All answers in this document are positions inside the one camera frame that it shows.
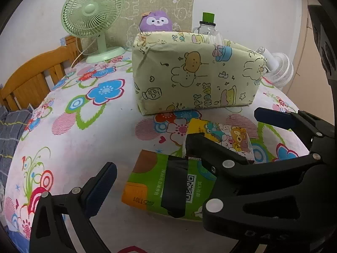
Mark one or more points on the colourful cartoon tissue pack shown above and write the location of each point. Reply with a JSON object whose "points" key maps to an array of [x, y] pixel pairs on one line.
{"points": [[226, 134]]}

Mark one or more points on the wooden headboard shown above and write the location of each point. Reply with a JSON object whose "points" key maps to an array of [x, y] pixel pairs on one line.
{"points": [[29, 81]]}

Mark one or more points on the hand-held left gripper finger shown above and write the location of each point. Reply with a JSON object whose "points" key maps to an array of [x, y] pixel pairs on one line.
{"points": [[101, 187]]}

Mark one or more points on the green patterned board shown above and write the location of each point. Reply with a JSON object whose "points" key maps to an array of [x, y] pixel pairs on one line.
{"points": [[181, 8]]}

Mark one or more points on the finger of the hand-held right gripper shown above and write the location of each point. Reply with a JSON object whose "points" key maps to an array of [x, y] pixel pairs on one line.
{"points": [[194, 145], [271, 118]]}

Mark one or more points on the glass jar black lid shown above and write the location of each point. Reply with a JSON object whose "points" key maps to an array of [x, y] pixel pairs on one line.
{"points": [[206, 29]]}

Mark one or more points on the plaid pillow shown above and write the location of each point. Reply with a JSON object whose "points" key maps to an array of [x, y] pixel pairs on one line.
{"points": [[10, 137]]}

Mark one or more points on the green plastic cup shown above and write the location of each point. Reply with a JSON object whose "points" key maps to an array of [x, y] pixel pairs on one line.
{"points": [[208, 17]]}

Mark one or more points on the yellow cartoon-print box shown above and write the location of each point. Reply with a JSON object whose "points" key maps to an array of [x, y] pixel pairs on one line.
{"points": [[184, 84]]}

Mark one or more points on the beige door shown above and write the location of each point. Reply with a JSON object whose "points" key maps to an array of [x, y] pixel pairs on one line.
{"points": [[309, 66]]}

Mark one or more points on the white standing fan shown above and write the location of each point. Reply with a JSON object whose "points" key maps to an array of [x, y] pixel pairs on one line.
{"points": [[281, 71]]}

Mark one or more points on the green desk fan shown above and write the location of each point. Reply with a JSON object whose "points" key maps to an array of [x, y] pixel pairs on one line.
{"points": [[92, 10]]}

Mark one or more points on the green tissue pack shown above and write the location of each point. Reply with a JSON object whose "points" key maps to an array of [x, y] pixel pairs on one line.
{"points": [[147, 192]]}

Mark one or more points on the purple plush toy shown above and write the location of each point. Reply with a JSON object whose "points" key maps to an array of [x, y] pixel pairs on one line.
{"points": [[155, 21]]}

